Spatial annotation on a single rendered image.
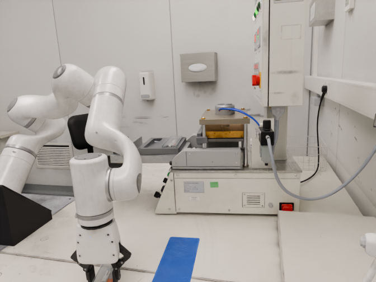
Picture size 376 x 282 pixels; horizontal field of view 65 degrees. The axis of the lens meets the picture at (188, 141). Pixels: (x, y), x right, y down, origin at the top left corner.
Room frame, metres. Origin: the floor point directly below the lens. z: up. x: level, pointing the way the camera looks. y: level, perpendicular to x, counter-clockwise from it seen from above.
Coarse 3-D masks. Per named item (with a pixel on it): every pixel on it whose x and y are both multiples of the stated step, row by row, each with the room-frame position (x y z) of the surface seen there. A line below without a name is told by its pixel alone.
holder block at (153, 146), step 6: (150, 138) 1.31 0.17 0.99; (156, 138) 1.30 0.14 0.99; (162, 138) 1.30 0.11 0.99; (144, 144) 1.19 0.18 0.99; (150, 144) 1.24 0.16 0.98; (156, 144) 1.18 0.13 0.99; (180, 144) 1.16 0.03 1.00; (138, 150) 1.13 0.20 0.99; (144, 150) 1.12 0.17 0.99; (150, 150) 1.12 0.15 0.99; (156, 150) 1.11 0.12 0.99; (162, 150) 1.11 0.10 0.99; (168, 150) 1.11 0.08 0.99; (174, 150) 1.10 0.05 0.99; (180, 150) 1.14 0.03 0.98
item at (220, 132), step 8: (208, 128) 1.15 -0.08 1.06; (216, 128) 1.14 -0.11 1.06; (224, 128) 1.13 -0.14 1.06; (232, 128) 1.12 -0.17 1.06; (240, 128) 1.11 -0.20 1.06; (208, 136) 1.08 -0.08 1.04; (216, 136) 1.08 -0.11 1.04; (224, 136) 1.07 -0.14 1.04; (232, 136) 1.07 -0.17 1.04; (240, 136) 1.06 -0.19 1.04
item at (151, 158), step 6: (138, 138) 1.25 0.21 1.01; (138, 144) 1.25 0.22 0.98; (186, 144) 1.26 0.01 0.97; (114, 156) 1.13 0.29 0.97; (120, 156) 1.13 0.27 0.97; (144, 156) 1.11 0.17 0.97; (150, 156) 1.11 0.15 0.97; (156, 156) 1.10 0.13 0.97; (162, 156) 1.10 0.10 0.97; (168, 156) 1.10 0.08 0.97; (174, 156) 1.09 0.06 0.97; (114, 162) 1.13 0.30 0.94; (120, 162) 1.13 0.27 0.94; (144, 162) 1.11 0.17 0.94; (150, 162) 1.11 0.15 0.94; (156, 162) 1.10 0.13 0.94; (162, 162) 1.10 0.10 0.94; (168, 162) 1.10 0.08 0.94
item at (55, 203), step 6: (30, 198) 1.27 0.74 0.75; (36, 198) 1.27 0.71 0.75; (42, 198) 1.26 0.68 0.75; (48, 198) 1.26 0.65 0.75; (54, 198) 1.26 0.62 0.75; (60, 198) 1.25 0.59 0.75; (66, 198) 1.25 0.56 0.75; (72, 198) 1.25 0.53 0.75; (42, 204) 1.20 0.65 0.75; (48, 204) 1.19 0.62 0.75; (54, 204) 1.19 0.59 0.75; (60, 204) 1.19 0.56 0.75; (66, 204) 1.18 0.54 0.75; (54, 210) 1.13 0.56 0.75; (0, 246) 0.87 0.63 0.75; (6, 246) 0.88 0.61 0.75
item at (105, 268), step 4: (104, 264) 0.72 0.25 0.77; (108, 264) 0.72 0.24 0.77; (100, 268) 0.70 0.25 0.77; (104, 268) 0.70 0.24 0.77; (108, 268) 0.70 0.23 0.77; (112, 268) 0.70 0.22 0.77; (100, 272) 0.68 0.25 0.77; (104, 272) 0.68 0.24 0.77; (108, 272) 0.68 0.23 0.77; (96, 276) 0.67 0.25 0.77; (100, 276) 0.67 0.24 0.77; (104, 276) 0.67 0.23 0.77; (108, 276) 0.67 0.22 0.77; (96, 280) 0.65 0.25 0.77; (100, 280) 0.65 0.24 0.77; (104, 280) 0.65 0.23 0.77; (108, 280) 0.65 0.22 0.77; (112, 280) 0.65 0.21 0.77
